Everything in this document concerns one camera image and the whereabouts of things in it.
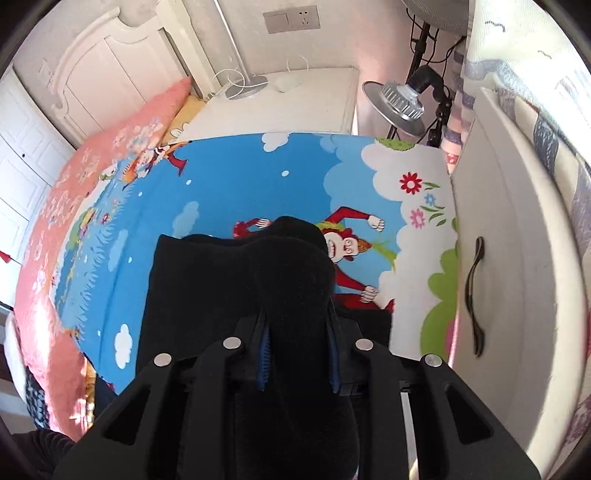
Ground white floor fan stand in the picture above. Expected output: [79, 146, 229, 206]
[213, 0, 269, 100]

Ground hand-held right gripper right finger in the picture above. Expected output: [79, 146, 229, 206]
[327, 305, 542, 480]

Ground silver studio lamp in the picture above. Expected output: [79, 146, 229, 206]
[362, 65, 444, 134]

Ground white nightstand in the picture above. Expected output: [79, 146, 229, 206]
[185, 67, 361, 144]

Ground cartoon printed bed sheet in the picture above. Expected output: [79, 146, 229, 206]
[53, 131, 460, 393]

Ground wall socket panel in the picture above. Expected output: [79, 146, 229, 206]
[263, 6, 320, 34]

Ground white cabinet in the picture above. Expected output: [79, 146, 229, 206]
[450, 88, 583, 476]

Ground plaid cloth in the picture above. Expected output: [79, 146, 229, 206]
[438, 46, 476, 176]

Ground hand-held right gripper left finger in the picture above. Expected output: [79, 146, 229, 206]
[52, 309, 273, 480]

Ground dark cabinet handle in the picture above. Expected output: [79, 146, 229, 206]
[465, 236, 486, 358]

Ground round fan head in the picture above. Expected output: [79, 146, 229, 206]
[399, 0, 469, 33]

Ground black light stand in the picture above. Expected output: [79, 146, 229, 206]
[385, 18, 467, 148]

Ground black pants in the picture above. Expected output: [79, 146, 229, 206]
[139, 216, 397, 480]

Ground white headboard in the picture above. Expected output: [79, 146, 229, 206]
[37, 18, 204, 139]

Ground dark dotted cloth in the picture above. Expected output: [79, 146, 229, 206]
[21, 364, 51, 430]

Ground white cable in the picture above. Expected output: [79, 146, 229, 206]
[203, 55, 310, 100]

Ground yellow pillow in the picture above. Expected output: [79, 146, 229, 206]
[161, 95, 208, 139]

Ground white wardrobe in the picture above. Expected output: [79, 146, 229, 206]
[0, 69, 77, 315]

